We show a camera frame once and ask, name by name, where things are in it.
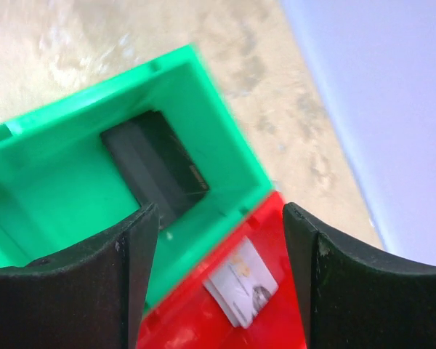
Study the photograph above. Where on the black card in green bin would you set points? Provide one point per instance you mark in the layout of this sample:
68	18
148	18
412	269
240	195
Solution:
155	165

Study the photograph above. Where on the silver card in red bin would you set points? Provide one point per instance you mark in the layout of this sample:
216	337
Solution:
242	285

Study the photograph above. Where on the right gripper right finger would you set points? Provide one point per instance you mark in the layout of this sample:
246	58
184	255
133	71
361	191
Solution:
353	295

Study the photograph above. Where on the middle red plastic bin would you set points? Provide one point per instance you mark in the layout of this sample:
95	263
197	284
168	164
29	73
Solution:
189	317

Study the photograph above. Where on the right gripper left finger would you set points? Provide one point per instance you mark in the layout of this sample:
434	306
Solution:
89	295

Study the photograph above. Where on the green plastic bin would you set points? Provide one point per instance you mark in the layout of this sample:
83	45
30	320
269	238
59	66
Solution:
58	184

